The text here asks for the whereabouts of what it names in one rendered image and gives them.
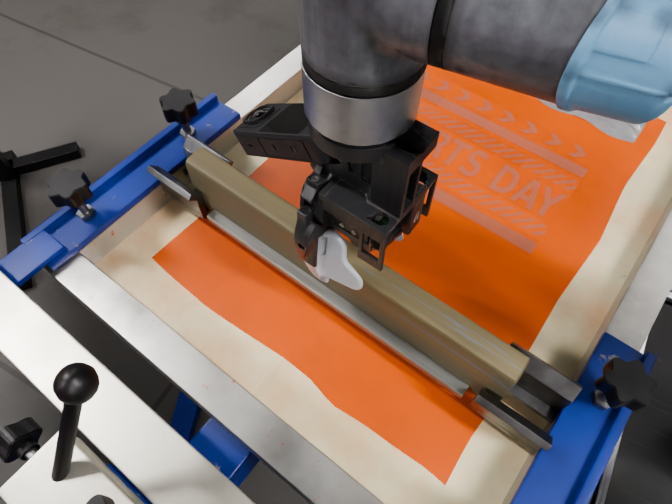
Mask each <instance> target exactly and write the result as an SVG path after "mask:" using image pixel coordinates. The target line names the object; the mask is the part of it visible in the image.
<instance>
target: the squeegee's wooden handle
mask: <svg viewBox="0 0 672 504"><path fill-rule="evenodd" d="M185 165H186V168H187V171H188V173H189V176H190V179H191V182H192V184H193V187H194V190H195V191H196V192H197V193H199V194H200V195H201V196H202V199H203V202H204V205H205V206H206V207H207V208H208V209H210V210H211V211H212V210H213V209H215V210H216V211H218V212H219V213H221V214H222V215H224V216H225V217H226V218H228V219H229V220H231V221H232V222H234V223H235V224H237V225H238V226H239V227H241V228H242V229H244V230H245V231H247V232H248V233H250V234H251V235H252V236H254V237H255V238H257V239H258V240H260V241H261V242H263V243H264V244H265V245H267V246H268V247H270V248H271V249H273V250H274V251H276V252H277V253H278V254H280V255H281V256H283V257H284V258H286V259H287V260H289V261H290V262H291V263H293V264H294V265H296V266H297V267H299V268H300V269H302V270H303V271H304V272H306V273H307V274H309V275H310V276H312V277H313V278H315V279H316V280H317V281H319V282H320V283H322V284H323V285H325V286H326V287H328V288H329V289H330V290H332V291H333V292H335V293H336V294H338V295H339V296H341V297H342V298H343V299H345V300H346V301H348V302H349V303H351V304H352V305H354V306H355V307H356V308H358V309H359V310H361V311H362V312H364V313H365V314H367V315H368V316H369V317H371V318H372V319H374V320H375V321H377V322H378V323H380V324H381V325H382V326H384V327H385V328H387V329H388V330H390V331H391V332H393V333H394V334H395V335H397V336H398V337H400V338H401V339H403V340H404V341H406V342H407V343H408V344H410V345H411V346H413V347H414V348H416V349H417V350H419V351H420V352H421V353H423V354H424V355H426V356H427V357H429V358H430V359H432V360H433V361H434V362H436V363H437V364H439V365H440V366H442V367H443V368H445V369H446V370H447V371H449V372H450V373H452V374H453V375H455V376H456V377H458V378H459V379H460V380H462V381H463V382H465V383H466V384H468V385H469V387H468V389H469V390H470V391H472V392H473V393H474V394H476V395H477V394H478V393H479V392H480V390H481V389H484V390H485V391H487V392H488V393H489V394H491V395H492V396H494V397H495V398H497V399H498V400H500V401H501V400H502V399H503V398H504V397H505V396H506V394H507V393H508V392H509V391H510V390H511V389H512V388H513V387H514V386H515V385H516V383H517V382H518V380H519V379H520V377H521V376H522V374H523V372H524V371H525V369H526V367H527V366H528V364H529V362H530V359H529V357H527V356H526V355H524V354H523V353H521V352H520V351H518V350H517V349H515V348H513V347H512V346H510V345H509V344H507V343H506V342H504V341H503V340H501V339H500V338H498V337H496V336H495V335H493V334H492V333H490V332H489V331H487V330H486V329H484V328H482V327H481V326H479V325H478V324H476V323H475V322H473V321H472V320H470V319H469V318H467V317H465V316H464V315H462V314H461V313H459V312H458V311H456V310H455V309H453V308H452V307H450V306H448V305H447V304H445V303H444V302H442V301H441V300H439V299H438V298H436V297H434V296H433V295H431V294H430V293H428V292H427V291H425V290H424V289H422V288H421V287H419V286H417V285H416V284H414V283H413V282H411V281H410V280H408V279H407V278H405V277H403V276H402V275H400V274H399V273H397V272H396V271H394V270H393V269H391V268H390V267H388V266H386V265H385V264H383V269H382V270H381V272H380V271H379V270H377V269H376V268H374V267H373V266H371V265H369V264H368V263H366V262H365V261H363V260H362V259H360V258H359V257H357V256H358V247H357V246H355V245H354V244H352V243H351V242H349V241H348V240H346V239H345V238H344V240H345V242H346V244H347V260H348V262H349V263H350V264H351V266H352V267H353V268H354V269H355V270H356V272H357V273H358V274H359V275H360V277H361V278H362V280H363V287H362V288H361V289H359V290H354V289H351V288H349V287H347V286H345V285H343V284H341V283H339V282H337V281H334V280H332V279H330V280H329V282H327V283H325V282H322V281H321V280H319V279H318V278H317V277H315V276H314V275H313V274H312V272H311V271H310V270H309V268H308V267H307V265H306V264H305V262H304V260H303V259H302V258H301V257H300V255H299V253H298V251H297V249H296V247H295V243H294V231H295V226H296V222H297V211H298V210H299V209H298V208H297V207H295V206H293V205H292V204H290V203H289V202H287V201H286V200H284V199H283V198H281V197H280V196H278V195H276V194H275V193H273V192H272V191H270V190H269V189H267V188H266V187H264V186H263V185H261V184H259V183H258V182H256V181H255V180H253V179H252V178H250V177H249V176H247V175H245V174H244V173H242V172H241V171H239V170H238V169H236V168H235V167H233V166H232V165H230V164H228V163H227V162H225V161H224V160H222V159H221V158H219V157H218V156H216V155H214V154H213V153H211V152H210V151H208V150H207V149H205V148H204V147H201V148H199V149H198V150H197V151H195V152H194V153H193V154H192V155H190V156H189V157H188V158H187V160H186V163H185Z"/></svg>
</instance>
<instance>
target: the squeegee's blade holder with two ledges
mask: <svg viewBox="0 0 672 504"><path fill-rule="evenodd" d="M207 218H208V220H209V222H211V223H212V224H213V225H215V226H216V227H218V228H219V229H220V230H222V231H223V232H225V233H226V234H228V235H229V236H230V237H232V238H233V239H235V240H236V241H237V242H239V243H240V244H242V245H243V246H245V247H246V248H247V249H249V250H250V251H252V252H253V253H254V254H256V255H257V256H259V257H260V258H262V259H263V260H264V261H266V262H267V263H269V264H270V265H271V266H273V267H274V268H276V269H277V270H279V271H280V272H281V273H283V274H284V275H286V276H287V277H288V278H290V279H291V280H293V281H294V282H296V283H297V284H298V285H300V286H301V287H303V288H304V289H305V290H307V291H308V292H310V293H311V294H313V295H314V296H315V297H317V298H318V299H320V300H321V301H322V302H324V303H325V304H327V305H328V306H329V307H331V308H332V309H334V310H335V311H337V312H338V313H339V314H341V315H342V316H344V317H345V318H346V319H348V320H349V321H351V322H352V323H354V324H355V325H356V326H358V327H359V328H361V329H362V330H363V331H365V332H366V333H368V334H369V335H371V336H372V337H373V338H375V339H376V340H378V341H379V342H380V343H382V344H383V345H385V346H386V347H388V348H389V349H390V350H392V351H393V352H395V353H396V354H397V355H399V356H400V357H402V358H403V359H405V360H406V361H407V362H409V363H410V364H412V365H413V366H414V367H416V368H417V369H419V370H420V371H422V372H423V373H424V374H426V375H427V376H429V377H430V378H431V379H433V380H434V381H436V382H437V383H438V384H440V385H441V386H443V387H444V388H446V389H447V390H448V391H450V392H451V393H453V394H454V395H455V396H457V397H458V398H462V396H463V395H464V393H465V392H466V390H467V389H468V387H469V385H468V384H466V383H465V382H463V381H462V380H460V379H459V378H458V377H456V376H455V375H453V374H452V373H450V372H449V371H447V370H446V369H445V368H443V367H442V366H440V365H439V364H437V363H436V362H434V361H433V360H432V359H430V358H429V357H427V356H426V355H424V354H423V353H421V352H420V351H419V350H417V349H416V348H414V347H413V346H411V345H410V344H408V343H407V342H406V341H404V340H403V339H401V338H400V337H398V336H397V335H395V334H394V333H393V332H391V331H390V330H388V329H387V328H385V327H384V326H382V325H381V324H380V323H378V322H377V321H375V320H374V319H372V318H371V317H369V316H368V315H367V314H365V313H364V312H362V311H361V310H359V309H358V308H356V307H355V306H354V305H352V304H351V303H349V302H348V301H346V300H345V299H343V298H342V297H341V296H339V295H338V294H336V293H335V292H333V291H332V290H330V289H329V288H328V287H326V286H325V285H323V284H322V283H320V282H319V281H317V280H316V279H315V278H313V277H312V276H310V275H309V274H307V273H306V272H304V271H303V270H302V269H300V268H299V267H297V266H296V265H294V264H293V263H291V262H290V261H289V260H287V259H286V258H284V257H283V256H281V255H280V254H278V253H277V252H276V251H274V250H273V249H271V248H270V247H268V246H267V245H265V244H264V243H263V242H261V241H260V240H258V239H257V238H255V237H254V236H252V235H251V234H250V233H248V232H247V231H245V230H244V229H242V228H241V227H239V226H238V225H237V224H235V223H234V222H232V221H231V220H229V219H228V218H226V217H225V216H224V215H222V214H221V213H219V212H218V211H216V210H215V209H213V210H212V211H211V212H210V213H209V214H208V215H207Z"/></svg>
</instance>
